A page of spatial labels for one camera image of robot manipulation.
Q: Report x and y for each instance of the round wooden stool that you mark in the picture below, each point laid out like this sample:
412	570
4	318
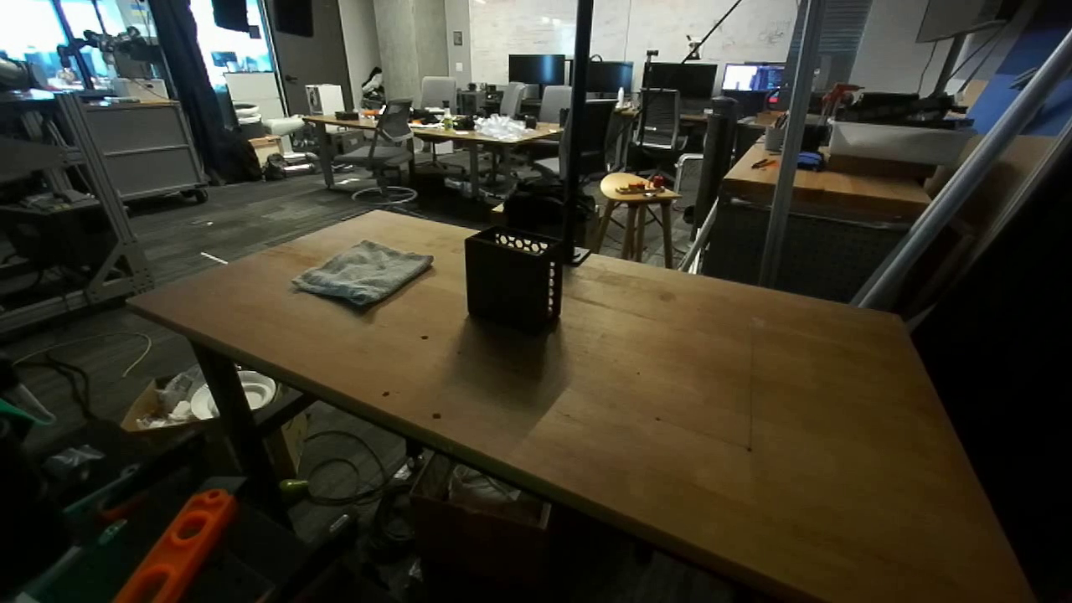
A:
636	184

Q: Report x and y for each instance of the black mesh office chair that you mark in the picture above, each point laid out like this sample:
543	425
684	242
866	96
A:
392	137

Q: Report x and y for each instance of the grey office chair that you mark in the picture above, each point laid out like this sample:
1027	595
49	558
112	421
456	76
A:
659	117

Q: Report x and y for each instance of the upright aluminium pole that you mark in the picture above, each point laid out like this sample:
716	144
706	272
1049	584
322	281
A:
789	144

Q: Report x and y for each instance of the slanted aluminium pole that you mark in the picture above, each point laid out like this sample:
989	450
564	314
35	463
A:
964	174

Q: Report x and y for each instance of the wooden top workbench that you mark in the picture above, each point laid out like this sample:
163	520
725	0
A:
827	187

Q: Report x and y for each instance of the lit blue screen monitor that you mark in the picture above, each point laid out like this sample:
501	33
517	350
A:
751	79

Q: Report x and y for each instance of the white round bowl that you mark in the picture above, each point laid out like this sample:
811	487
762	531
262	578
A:
252	390

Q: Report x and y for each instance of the brown cardboard box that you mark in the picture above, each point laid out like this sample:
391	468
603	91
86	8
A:
479	525

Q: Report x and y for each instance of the open cardboard box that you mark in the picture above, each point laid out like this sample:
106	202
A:
152	406

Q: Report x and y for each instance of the dark computer monitor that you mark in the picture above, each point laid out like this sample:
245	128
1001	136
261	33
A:
677	79
539	68

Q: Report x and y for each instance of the grey metal shelf rack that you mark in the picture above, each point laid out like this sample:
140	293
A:
96	178

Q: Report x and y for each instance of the black perforated box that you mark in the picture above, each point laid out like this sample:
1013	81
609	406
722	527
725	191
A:
511	293

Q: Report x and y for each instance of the black vertical stand pole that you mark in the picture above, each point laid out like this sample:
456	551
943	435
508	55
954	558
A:
579	110

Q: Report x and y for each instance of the orange plastic holder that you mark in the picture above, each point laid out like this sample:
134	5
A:
179	542

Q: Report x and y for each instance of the black metal table leg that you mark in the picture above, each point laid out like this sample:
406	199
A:
237	424

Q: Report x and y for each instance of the light grey cloth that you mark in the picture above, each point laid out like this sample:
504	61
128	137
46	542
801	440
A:
363	272

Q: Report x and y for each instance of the grey drawer cabinet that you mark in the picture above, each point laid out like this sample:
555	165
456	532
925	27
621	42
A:
147	144

